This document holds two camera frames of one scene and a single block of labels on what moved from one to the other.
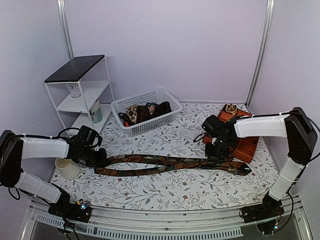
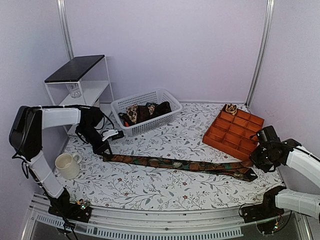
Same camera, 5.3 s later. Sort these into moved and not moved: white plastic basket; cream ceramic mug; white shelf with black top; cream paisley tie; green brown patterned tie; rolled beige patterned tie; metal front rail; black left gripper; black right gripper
Moved: green brown patterned tie; black right gripper; black left gripper
Not moved: cream paisley tie; metal front rail; white plastic basket; white shelf with black top; cream ceramic mug; rolled beige patterned tie
